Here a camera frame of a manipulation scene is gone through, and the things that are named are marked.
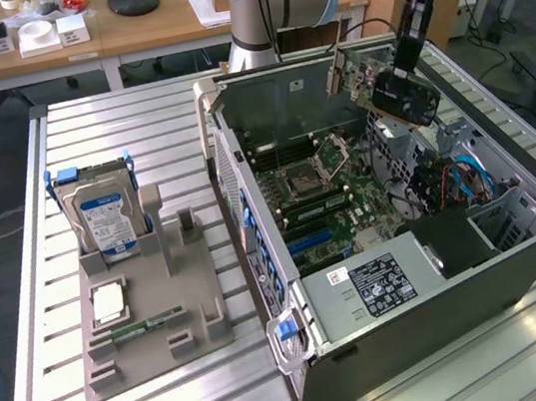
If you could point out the black graphics card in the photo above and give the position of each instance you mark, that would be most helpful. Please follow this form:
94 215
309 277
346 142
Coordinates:
404 99

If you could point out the white box with red dot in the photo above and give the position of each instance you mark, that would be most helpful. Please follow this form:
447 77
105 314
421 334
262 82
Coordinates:
467 14

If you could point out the silver metal drive cage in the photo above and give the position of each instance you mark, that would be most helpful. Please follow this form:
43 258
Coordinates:
401 145

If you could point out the metal socket cover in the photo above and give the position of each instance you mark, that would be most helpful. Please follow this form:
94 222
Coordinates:
330 146

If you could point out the green motherboard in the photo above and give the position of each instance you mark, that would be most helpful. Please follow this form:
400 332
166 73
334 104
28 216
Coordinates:
370 205

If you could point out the CPU socket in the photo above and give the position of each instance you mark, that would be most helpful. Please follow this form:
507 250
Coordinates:
303 182

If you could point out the silver chipset heatsink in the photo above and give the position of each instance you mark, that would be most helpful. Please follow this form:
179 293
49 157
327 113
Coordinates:
368 238

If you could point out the grey metal disk bay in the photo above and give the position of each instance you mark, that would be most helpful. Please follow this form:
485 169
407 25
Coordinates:
518 218

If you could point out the white paper stack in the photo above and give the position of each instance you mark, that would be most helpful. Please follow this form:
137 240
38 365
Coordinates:
209 12

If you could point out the blue expansion slot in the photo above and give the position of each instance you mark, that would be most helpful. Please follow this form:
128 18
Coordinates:
309 241

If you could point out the grey power supply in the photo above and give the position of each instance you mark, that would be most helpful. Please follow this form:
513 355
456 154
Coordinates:
333 301

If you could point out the black open PC case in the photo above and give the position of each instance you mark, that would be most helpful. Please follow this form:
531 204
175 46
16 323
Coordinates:
421 349

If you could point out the blue case latch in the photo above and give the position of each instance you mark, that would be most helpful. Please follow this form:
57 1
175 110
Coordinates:
285 331

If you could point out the red packet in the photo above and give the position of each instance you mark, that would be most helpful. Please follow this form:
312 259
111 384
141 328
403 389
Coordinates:
73 3

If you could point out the white cube box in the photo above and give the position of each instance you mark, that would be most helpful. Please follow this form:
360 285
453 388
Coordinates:
70 25

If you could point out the grey parts rack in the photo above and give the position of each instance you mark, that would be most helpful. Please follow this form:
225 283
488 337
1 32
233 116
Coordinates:
162 302

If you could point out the dark grey object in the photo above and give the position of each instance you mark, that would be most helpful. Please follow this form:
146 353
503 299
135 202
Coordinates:
48 7

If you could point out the flat white box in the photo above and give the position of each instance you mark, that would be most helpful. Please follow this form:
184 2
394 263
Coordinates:
41 49

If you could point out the white tape roll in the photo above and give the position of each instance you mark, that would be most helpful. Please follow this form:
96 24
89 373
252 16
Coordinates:
24 34

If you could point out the silver CPU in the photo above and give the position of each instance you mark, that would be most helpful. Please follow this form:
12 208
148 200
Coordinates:
109 302

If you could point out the green RAM stick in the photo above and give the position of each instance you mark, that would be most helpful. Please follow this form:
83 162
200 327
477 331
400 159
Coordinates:
131 329

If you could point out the cream tape roll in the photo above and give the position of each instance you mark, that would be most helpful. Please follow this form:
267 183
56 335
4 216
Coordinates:
11 3

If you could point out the wooden desk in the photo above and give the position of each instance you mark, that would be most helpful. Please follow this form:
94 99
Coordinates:
1 69

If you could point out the hard disk with blue bracket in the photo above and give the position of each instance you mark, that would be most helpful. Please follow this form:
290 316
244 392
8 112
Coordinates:
99 220

